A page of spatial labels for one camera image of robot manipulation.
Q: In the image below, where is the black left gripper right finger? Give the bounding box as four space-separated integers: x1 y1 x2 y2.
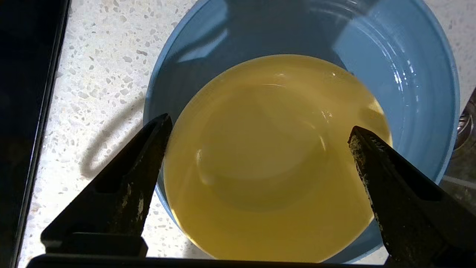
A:
348 126 476 268

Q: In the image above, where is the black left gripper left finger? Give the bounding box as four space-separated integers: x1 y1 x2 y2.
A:
41 114 174 258

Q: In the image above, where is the stainless steel sink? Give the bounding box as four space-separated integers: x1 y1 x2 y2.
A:
441 87 476 214

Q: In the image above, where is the black induction cooktop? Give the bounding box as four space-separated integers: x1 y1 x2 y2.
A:
0 0 72 268

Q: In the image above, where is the blue plate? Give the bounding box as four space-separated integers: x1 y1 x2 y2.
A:
143 0 461 265

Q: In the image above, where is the yellow bowl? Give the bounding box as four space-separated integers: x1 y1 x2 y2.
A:
163 55 393 264

